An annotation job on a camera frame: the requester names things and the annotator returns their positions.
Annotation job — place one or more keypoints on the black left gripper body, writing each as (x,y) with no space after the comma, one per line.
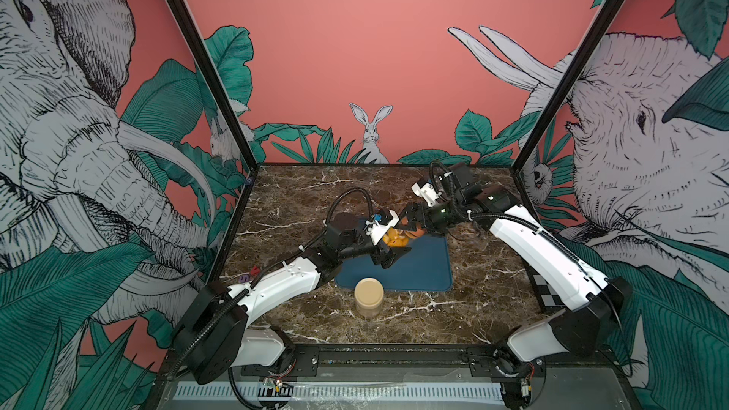
(361,246)

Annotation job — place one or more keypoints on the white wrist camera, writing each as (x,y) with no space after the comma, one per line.
(377,228)
(435,190)

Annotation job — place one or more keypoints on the black cage frame post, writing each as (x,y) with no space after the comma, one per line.
(203,60)
(600,25)

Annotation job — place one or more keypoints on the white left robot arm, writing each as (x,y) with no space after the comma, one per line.
(209,338)

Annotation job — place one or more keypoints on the teal rectangular tray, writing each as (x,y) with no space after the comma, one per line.
(426,268)

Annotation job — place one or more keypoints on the clear glass cookie jar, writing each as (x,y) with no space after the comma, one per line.
(395,238)

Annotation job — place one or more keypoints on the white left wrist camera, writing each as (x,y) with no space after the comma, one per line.
(377,228)

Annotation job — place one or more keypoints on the black white checkerboard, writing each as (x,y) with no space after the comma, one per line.
(547,298)

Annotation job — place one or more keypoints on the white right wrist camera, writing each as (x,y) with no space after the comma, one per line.
(435,190)

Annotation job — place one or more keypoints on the black cage frame post right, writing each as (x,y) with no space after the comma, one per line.
(600,25)

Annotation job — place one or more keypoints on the white slotted cable duct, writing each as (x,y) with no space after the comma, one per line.
(471,393)

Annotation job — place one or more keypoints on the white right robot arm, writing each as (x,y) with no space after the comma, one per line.
(591,300)

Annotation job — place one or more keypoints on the black cage frame post left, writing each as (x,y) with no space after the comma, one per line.
(203,60)

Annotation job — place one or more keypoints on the small red purple object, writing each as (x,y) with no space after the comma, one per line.
(249,275)

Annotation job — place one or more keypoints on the brown jar lid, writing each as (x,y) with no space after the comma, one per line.
(416,231)

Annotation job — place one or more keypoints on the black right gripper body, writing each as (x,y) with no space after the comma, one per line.
(436,220)

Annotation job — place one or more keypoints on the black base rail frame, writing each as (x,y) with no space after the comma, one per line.
(557,382)

